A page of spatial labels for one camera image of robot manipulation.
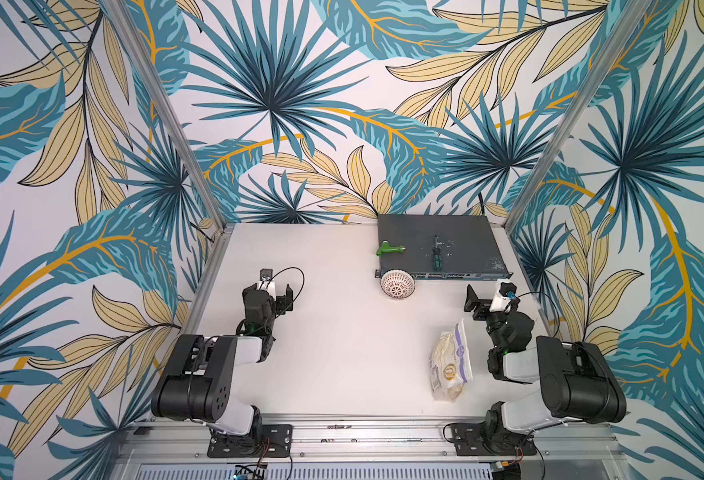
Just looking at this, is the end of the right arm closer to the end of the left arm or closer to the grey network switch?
the grey network switch

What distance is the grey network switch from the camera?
1.05 meters

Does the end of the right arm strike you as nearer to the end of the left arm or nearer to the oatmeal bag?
the oatmeal bag

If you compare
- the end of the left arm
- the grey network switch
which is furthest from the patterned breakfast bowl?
the end of the left arm

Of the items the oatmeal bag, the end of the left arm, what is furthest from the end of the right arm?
the end of the left arm

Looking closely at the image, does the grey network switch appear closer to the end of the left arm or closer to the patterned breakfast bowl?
the patterned breakfast bowl
